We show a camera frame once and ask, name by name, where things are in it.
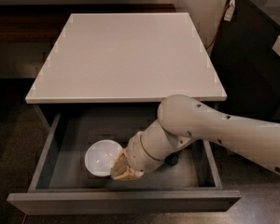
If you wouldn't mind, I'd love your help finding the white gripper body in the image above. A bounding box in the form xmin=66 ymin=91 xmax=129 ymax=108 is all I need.
xmin=126 ymin=120 xmax=194 ymax=174

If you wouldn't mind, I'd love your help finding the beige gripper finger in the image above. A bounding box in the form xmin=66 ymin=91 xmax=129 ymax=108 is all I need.
xmin=110 ymin=149 xmax=128 ymax=178
xmin=112 ymin=168 xmax=144 ymax=181

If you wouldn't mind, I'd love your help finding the dark blue pepsi can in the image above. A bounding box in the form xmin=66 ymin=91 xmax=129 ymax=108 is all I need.
xmin=165 ymin=151 xmax=180 ymax=166

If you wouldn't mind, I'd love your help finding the grey top drawer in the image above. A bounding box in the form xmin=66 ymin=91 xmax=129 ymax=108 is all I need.
xmin=7 ymin=104 xmax=241 ymax=216

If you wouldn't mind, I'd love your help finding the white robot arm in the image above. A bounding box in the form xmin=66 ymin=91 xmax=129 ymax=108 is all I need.
xmin=111 ymin=95 xmax=280 ymax=180

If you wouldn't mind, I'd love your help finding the grey drawer cabinet white top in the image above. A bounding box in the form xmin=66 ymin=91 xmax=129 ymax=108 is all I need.
xmin=26 ymin=12 xmax=227 ymax=105

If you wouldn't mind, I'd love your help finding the white bowl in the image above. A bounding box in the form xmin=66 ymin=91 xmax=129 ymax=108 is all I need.
xmin=84 ymin=140 xmax=122 ymax=177

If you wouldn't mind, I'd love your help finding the black cabinet on right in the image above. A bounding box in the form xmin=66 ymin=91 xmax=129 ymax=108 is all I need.
xmin=211 ymin=0 xmax=280 ymax=121

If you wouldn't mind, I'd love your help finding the dark wooden bench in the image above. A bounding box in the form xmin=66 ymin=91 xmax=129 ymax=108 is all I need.
xmin=0 ymin=4 xmax=176 ymax=44

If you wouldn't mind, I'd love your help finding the white cable tag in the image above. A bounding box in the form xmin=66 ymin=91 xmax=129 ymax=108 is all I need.
xmin=224 ymin=0 xmax=235 ymax=21

